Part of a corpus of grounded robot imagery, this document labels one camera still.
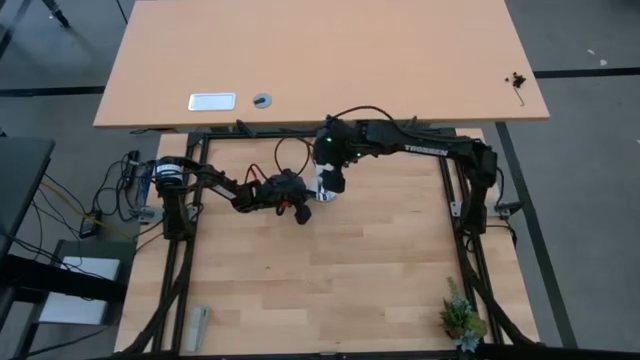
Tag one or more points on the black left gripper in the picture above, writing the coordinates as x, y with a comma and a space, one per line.
285, 190

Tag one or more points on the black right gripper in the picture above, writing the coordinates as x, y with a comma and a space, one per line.
337, 145

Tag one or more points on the chrome lamp socket base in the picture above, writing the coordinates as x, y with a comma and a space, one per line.
327, 198

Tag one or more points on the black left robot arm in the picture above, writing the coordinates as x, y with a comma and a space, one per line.
175, 215

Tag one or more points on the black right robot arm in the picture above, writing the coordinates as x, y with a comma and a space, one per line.
450, 147

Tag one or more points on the black clamp lever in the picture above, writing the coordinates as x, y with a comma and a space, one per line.
412, 120
245, 128

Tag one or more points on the beige wooden desk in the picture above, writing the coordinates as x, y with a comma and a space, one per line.
320, 60

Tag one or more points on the silver rectangular desk plate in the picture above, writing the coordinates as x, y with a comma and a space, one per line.
211, 102

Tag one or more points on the dark screws and hex key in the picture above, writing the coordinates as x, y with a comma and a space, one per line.
518, 80

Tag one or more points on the black power adapter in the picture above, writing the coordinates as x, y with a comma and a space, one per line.
89, 226

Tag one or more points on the artificial succulent plant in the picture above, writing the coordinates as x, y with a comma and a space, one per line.
460, 317

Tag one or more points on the white box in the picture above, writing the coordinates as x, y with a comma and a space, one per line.
75, 310

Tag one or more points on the black desk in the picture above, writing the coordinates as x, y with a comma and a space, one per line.
22, 170

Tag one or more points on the black chair leg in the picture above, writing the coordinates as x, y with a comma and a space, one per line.
57, 12

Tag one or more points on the black aluminium table frame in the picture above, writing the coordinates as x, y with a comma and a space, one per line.
280, 134

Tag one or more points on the grey metal bracket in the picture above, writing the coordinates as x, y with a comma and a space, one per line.
145, 215
507, 206

